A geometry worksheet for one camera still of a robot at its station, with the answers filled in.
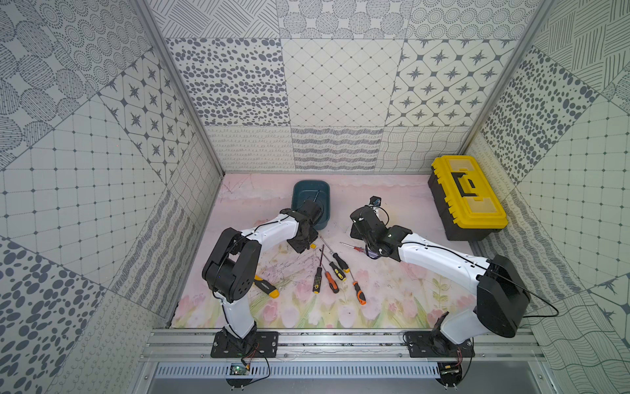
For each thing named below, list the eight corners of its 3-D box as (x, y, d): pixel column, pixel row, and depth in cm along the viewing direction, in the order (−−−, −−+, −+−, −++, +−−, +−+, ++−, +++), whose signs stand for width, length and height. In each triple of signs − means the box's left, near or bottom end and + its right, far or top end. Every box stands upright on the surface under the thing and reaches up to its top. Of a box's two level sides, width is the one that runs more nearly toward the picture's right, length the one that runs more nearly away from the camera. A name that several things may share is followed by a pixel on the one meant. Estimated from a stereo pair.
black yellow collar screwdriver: (312, 293, 86) (311, 291, 85) (322, 247, 98) (322, 244, 96) (318, 294, 86) (318, 292, 84) (328, 248, 97) (328, 245, 96)
